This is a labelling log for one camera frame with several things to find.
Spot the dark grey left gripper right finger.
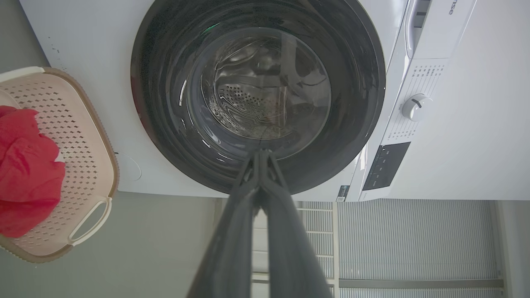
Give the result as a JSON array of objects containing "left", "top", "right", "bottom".
[{"left": 260, "top": 149, "right": 333, "bottom": 298}]

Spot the white program dial knob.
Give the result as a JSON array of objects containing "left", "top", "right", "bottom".
[{"left": 402, "top": 94, "right": 434, "bottom": 121}]

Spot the beige perforated laundry basket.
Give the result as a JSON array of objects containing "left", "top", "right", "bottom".
[{"left": 0, "top": 67, "right": 120, "bottom": 263}]

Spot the white detergent drawer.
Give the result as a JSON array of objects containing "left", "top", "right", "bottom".
[{"left": 405, "top": 0, "right": 477, "bottom": 59}]

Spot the red garment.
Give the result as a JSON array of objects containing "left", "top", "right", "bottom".
[{"left": 0, "top": 106, "right": 66, "bottom": 238}]

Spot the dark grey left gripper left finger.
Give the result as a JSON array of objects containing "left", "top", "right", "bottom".
[{"left": 186, "top": 150, "right": 262, "bottom": 298}]

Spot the white front-load washing machine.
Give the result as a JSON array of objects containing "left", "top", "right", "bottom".
[{"left": 19, "top": 0, "right": 530, "bottom": 202}]

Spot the black round washer door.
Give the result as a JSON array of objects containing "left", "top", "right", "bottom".
[{"left": 130, "top": 0, "right": 386, "bottom": 195}]

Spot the black control display panel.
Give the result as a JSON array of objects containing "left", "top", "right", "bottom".
[{"left": 362, "top": 142, "right": 411, "bottom": 191}]

